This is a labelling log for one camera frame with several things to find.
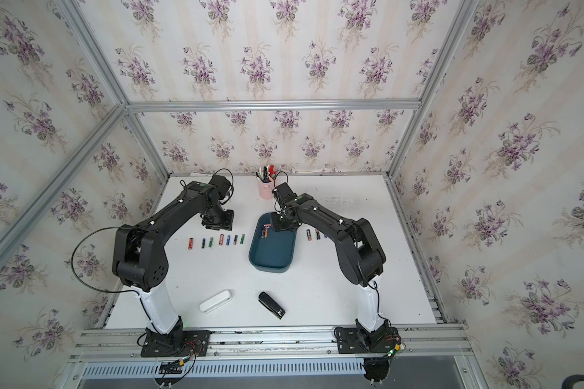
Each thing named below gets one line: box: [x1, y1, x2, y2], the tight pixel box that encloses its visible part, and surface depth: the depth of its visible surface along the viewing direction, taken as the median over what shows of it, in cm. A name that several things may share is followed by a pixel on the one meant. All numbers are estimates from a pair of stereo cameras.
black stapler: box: [257, 291, 287, 321], surface depth 80 cm
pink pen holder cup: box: [257, 179, 275, 200], surface depth 106 cm
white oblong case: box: [199, 289, 233, 315], surface depth 80 cm
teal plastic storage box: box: [248, 212, 297, 274], surface depth 93 cm
